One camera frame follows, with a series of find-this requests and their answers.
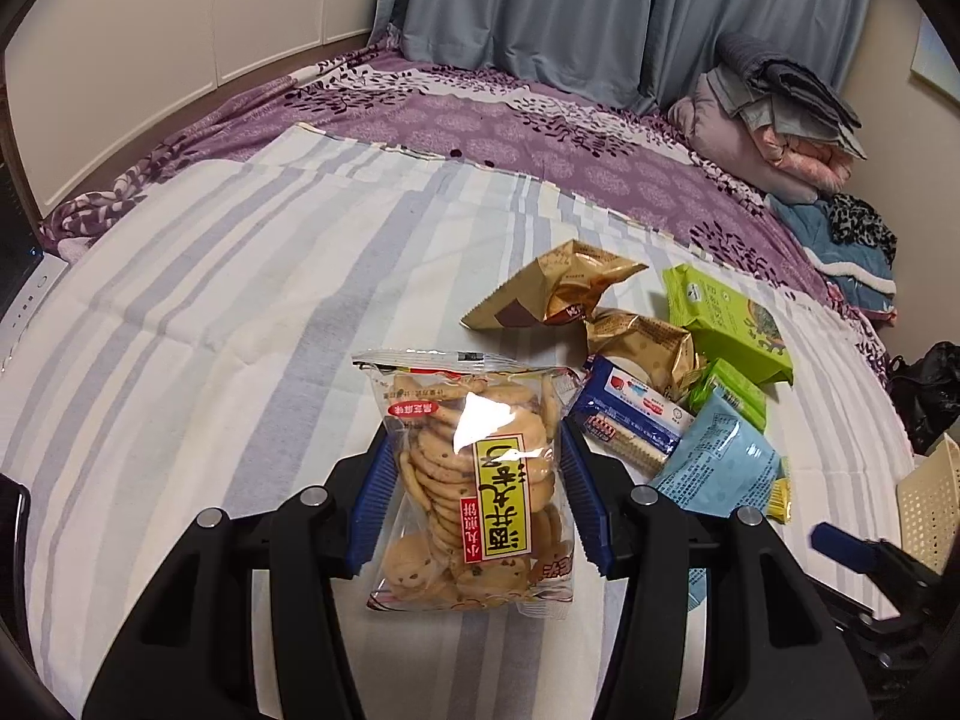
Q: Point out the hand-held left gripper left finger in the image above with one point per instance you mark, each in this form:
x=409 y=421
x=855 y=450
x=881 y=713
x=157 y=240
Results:
x=373 y=499

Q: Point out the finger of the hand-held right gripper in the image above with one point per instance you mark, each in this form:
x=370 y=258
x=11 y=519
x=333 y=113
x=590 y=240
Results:
x=840 y=544

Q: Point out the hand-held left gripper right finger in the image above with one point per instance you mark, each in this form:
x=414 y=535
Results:
x=582 y=499

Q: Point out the clear bag of cookies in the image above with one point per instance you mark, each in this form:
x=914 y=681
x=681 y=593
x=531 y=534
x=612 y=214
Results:
x=450 y=502

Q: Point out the cream perforated plastic basket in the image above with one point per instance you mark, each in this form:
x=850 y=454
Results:
x=930 y=502

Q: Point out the light blue snack packet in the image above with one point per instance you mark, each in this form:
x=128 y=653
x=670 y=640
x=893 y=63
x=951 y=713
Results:
x=720 y=457

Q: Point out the gold patterned snack packet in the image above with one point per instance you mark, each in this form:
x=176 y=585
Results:
x=645 y=345

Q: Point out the small green snack packet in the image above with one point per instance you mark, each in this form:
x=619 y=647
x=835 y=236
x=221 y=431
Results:
x=733 y=391

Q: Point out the tan triangular snack packet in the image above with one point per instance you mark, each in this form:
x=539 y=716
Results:
x=502 y=300

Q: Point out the shiny brown snack packet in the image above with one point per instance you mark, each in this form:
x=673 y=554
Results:
x=600 y=277

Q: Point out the yellow snack packet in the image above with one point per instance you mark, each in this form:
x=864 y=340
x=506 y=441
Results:
x=780 y=495

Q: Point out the blue cracker packet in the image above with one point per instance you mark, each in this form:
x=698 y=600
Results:
x=622 y=409

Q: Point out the black bag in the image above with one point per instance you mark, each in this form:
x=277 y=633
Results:
x=930 y=390

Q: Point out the large green snack packet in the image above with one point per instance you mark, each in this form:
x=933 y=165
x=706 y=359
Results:
x=720 y=322

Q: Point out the blue fleece blanket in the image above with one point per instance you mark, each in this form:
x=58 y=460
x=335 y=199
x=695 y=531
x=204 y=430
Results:
x=840 y=270

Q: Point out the leopard print cloth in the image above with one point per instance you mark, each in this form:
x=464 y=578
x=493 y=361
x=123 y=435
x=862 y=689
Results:
x=862 y=229

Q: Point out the pink floral quilt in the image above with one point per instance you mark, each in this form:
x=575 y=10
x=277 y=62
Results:
x=814 y=161

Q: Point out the white electronic device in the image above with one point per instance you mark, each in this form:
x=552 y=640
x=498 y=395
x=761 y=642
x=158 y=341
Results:
x=30 y=315

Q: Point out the purple floral bedsheet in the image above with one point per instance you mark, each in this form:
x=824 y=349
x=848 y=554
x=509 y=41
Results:
x=465 y=120

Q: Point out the light grey folded cloth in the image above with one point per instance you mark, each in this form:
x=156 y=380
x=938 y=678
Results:
x=739 y=101

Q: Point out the dark furniture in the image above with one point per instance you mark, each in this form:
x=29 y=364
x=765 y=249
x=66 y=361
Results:
x=15 y=240

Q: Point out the dark grey folded blanket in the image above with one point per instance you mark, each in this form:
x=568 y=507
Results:
x=795 y=82

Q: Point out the blue-grey curtain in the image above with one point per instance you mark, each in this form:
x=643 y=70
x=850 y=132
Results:
x=525 y=7
x=750 y=7

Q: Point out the white wardrobe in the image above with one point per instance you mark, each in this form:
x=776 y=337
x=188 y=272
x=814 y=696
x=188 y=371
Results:
x=150 y=52

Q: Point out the white wall board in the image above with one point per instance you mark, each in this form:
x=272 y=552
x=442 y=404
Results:
x=937 y=60

